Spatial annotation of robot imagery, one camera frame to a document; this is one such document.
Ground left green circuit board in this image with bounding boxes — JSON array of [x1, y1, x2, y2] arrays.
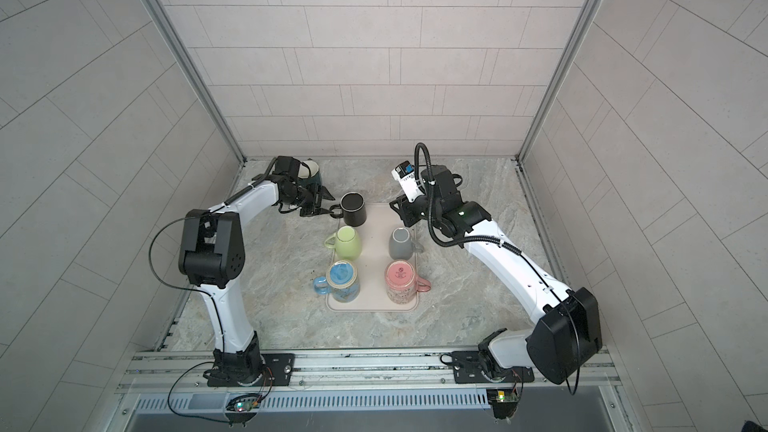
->
[[224, 393, 264, 427]]

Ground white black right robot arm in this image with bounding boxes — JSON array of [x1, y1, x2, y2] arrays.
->
[[390, 161, 602, 384]]

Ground aluminium mounting rail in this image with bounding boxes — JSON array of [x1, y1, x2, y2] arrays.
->
[[116, 344, 622, 396]]

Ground dark green mug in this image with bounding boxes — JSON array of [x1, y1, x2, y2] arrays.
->
[[298, 159, 322, 193]]

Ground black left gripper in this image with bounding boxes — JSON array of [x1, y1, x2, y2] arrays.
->
[[283, 181, 337, 216]]

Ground beige drying mat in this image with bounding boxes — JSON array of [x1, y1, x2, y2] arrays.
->
[[326, 203, 419, 313]]

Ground light green mug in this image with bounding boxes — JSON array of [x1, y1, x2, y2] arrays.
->
[[324, 226, 362, 261]]

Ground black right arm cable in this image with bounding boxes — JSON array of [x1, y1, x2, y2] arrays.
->
[[413, 142, 583, 397]]

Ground pink ghost mug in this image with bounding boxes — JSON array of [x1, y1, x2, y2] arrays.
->
[[385, 260, 432, 304]]

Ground right circuit board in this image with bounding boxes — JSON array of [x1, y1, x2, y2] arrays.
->
[[486, 389, 520, 421]]

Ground black mug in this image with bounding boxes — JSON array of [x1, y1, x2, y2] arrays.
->
[[329, 192, 367, 227]]

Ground grey mug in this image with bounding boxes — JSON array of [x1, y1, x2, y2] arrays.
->
[[388, 227, 425, 261]]

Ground blue butterfly mug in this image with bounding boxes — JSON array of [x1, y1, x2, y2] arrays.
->
[[313, 260, 360, 303]]

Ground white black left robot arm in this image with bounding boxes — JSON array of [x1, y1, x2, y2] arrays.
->
[[179, 156, 335, 387]]

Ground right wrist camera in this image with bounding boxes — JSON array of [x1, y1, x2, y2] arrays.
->
[[392, 160, 425, 203]]

